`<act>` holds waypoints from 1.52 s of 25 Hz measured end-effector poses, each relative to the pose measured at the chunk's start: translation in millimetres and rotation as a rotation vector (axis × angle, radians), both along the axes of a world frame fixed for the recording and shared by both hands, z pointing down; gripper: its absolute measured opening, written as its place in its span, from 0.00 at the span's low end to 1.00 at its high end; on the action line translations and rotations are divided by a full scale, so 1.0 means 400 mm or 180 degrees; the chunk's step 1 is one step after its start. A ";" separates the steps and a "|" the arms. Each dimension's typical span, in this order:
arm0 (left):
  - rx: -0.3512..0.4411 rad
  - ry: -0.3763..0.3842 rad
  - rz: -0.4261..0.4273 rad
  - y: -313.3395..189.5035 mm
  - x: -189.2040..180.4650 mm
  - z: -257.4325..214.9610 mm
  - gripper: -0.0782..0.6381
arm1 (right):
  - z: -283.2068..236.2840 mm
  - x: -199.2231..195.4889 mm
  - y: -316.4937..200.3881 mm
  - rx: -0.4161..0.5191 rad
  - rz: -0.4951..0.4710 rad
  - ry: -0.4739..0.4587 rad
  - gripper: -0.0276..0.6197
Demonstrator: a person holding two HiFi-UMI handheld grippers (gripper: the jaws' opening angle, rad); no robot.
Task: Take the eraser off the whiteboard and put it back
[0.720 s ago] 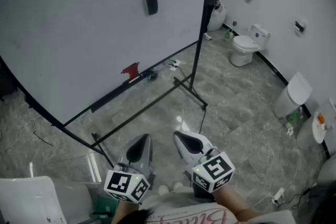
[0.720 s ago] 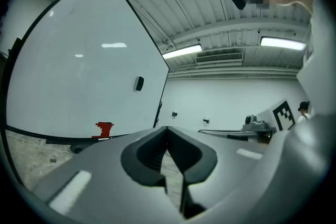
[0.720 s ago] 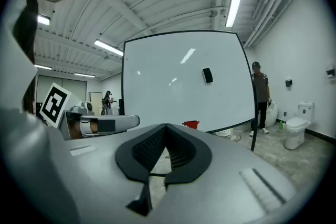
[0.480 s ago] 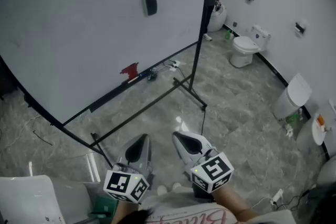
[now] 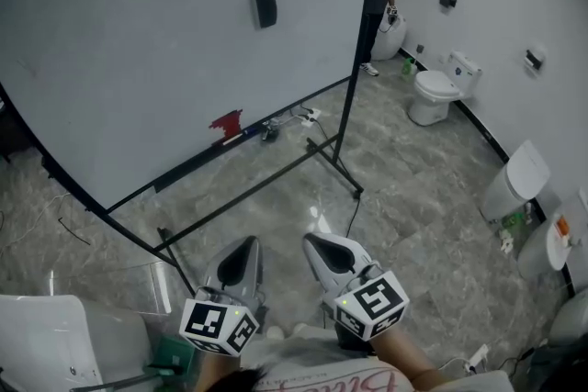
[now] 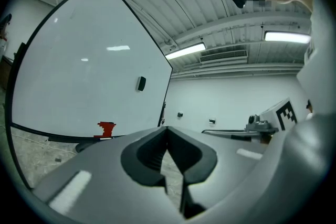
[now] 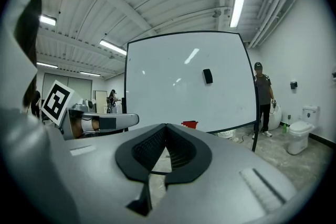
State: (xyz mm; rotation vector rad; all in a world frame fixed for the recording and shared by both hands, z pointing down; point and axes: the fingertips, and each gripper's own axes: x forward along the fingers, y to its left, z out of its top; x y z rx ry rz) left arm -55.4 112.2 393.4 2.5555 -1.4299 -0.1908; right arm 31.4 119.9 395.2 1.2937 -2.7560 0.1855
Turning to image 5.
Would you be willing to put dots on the white toilet with orange label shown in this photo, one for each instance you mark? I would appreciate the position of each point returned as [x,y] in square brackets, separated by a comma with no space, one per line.
[537,252]

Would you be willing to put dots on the rounded white toilet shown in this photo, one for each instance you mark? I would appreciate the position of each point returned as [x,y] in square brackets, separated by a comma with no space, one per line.
[390,43]

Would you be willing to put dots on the small white fitting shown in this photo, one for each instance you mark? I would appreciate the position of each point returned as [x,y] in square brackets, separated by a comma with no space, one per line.
[506,241]

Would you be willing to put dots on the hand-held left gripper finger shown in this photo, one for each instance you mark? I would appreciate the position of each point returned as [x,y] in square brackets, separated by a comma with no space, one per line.
[252,275]
[218,271]

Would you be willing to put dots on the green box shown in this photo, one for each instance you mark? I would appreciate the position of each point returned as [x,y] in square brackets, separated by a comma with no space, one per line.
[174,353]

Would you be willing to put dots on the green spray bottle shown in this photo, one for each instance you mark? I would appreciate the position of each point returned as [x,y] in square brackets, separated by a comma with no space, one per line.
[408,69]

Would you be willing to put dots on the blue marker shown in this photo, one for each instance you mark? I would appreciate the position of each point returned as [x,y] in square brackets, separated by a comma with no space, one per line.
[251,131]

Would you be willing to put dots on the person's left forearm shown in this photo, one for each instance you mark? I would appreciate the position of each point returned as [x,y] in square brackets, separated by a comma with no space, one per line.
[213,372]

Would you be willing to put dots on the person's right white shoe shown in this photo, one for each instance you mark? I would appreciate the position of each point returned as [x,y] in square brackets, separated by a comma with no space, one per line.
[301,328]

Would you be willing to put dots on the white power strip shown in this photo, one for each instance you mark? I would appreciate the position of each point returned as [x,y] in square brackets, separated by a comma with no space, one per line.
[310,115]
[475,358]

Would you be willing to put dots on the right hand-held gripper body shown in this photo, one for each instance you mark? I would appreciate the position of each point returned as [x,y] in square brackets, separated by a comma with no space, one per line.
[372,303]

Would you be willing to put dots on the green plastic bottle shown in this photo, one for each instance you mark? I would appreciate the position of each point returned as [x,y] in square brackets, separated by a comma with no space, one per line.
[513,220]

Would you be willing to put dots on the person's right forearm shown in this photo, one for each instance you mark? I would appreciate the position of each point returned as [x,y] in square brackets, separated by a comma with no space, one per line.
[404,358]

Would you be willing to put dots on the white toilet with tank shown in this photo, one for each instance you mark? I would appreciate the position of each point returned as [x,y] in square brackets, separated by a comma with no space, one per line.
[434,89]

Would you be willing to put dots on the plain white toilet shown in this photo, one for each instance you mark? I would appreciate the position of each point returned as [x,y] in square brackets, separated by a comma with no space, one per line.
[572,321]

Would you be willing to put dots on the black whiteboard eraser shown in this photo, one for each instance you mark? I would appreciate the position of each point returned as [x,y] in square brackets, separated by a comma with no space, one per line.
[265,8]

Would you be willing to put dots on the person's left white shoe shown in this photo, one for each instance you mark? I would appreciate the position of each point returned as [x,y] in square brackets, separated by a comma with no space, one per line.
[275,332]

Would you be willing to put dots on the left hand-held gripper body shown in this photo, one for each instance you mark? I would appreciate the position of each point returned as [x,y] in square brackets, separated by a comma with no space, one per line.
[216,326]

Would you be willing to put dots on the large white ceramic toilet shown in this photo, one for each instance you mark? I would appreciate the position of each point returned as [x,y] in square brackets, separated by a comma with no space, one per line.
[46,335]

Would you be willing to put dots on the large white whiteboard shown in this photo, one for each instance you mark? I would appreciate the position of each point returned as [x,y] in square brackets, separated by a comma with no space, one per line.
[161,59]

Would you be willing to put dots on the person's white shoe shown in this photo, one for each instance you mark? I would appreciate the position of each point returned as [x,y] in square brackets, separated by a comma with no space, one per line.
[301,328]
[275,332]

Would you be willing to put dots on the white toilet with raised lid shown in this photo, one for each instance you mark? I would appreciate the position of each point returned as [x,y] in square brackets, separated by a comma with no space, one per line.
[510,188]

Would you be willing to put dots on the dark green device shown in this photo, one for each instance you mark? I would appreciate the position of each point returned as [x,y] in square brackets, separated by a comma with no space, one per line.
[270,131]

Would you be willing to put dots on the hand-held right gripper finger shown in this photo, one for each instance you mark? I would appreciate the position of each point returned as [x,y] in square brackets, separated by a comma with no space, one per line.
[317,266]
[351,254]

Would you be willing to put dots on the person's white printed shirt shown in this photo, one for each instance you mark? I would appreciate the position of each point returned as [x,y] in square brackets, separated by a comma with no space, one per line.
[321,362]

